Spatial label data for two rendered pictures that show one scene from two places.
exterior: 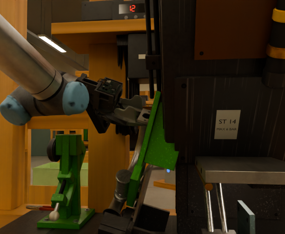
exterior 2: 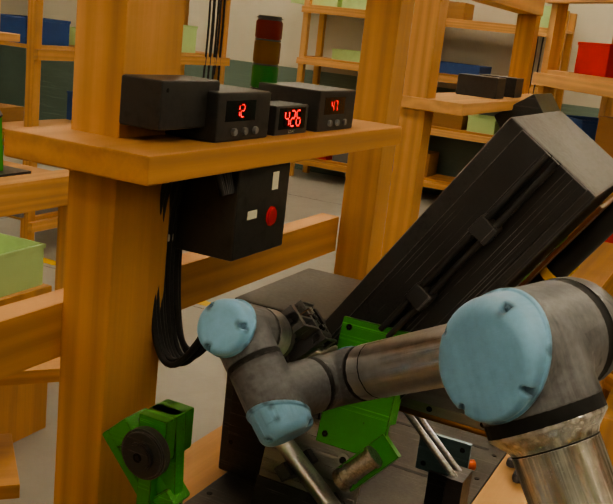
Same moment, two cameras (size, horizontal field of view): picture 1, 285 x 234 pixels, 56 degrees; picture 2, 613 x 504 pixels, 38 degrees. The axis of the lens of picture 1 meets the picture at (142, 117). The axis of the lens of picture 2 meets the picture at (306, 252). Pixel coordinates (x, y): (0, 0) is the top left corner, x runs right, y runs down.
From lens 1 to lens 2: 1.45 m
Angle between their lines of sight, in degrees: 72
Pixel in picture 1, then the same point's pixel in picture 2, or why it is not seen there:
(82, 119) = (35, 341)
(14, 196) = not seen: outside the picture
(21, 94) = (307, 392)
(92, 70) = (120, 231)
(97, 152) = (117, 415)
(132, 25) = (255, 158)
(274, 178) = not seen: hidden behind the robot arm
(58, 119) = not seen: outside the picture
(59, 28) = (162, 169)
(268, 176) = not seen: hidden behind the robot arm
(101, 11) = (190, 107)
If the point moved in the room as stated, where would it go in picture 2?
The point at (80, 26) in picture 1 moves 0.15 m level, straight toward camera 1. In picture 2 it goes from (193, 163) to (300, 177)
